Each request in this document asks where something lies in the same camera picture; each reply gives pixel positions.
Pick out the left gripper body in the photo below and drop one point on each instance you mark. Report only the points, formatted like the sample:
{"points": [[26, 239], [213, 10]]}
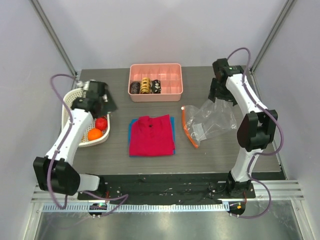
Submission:
{"points": [[106, 92]]}

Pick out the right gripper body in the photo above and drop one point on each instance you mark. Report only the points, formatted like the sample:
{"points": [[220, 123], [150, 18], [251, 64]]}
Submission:
{"points": [[221, 93]]}

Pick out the red fake fruit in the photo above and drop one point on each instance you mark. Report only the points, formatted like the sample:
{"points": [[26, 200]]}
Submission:
{"points": [[101, 123]]}

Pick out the clear zip top bag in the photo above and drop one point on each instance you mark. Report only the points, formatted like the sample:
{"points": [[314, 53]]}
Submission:
{"points": [[212, 119]]}

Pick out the orange fake fruit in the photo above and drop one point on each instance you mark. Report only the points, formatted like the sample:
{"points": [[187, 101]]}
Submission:
{"points": [[94, 134]]}

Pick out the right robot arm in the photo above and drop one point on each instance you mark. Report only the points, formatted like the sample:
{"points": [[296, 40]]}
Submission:
{"points": [[256, 130]]}

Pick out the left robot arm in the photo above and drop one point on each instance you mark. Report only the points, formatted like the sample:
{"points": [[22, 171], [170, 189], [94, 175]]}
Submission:
{"points": [[54, 172]]}

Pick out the white perforated plastic basket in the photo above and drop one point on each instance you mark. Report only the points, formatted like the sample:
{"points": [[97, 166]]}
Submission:
{"points": [[85, 142]]}

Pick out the dark brown rolled item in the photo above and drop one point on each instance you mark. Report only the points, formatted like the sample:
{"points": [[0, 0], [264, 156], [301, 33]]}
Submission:
{"points": [[134, 88]]}

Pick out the yellow patterned rolled item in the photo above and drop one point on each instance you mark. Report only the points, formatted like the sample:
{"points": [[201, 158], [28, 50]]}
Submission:
{"points": [[145, 86]]}

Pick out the pink divided plastic tray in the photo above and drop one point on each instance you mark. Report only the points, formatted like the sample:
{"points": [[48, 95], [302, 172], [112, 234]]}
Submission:
{"points": [[169, 76]]}

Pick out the red folded shirt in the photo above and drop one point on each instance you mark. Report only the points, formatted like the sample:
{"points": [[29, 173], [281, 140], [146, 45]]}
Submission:
{"points": [[150, 136]]}

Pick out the black floral rolled item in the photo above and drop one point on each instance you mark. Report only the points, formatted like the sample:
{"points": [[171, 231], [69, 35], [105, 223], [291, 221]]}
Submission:
{"points": [[155, 87]]}

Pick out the blue folded cloth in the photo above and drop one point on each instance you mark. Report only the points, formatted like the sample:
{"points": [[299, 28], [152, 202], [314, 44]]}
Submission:
{"points": [[173, 125]]}

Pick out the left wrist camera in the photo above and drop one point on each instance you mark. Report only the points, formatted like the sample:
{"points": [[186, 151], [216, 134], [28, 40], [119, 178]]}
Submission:
{"points": [[83, 85]]}

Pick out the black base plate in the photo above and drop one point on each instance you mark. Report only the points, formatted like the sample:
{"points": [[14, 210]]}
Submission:
{"points": [[172, 189]]}

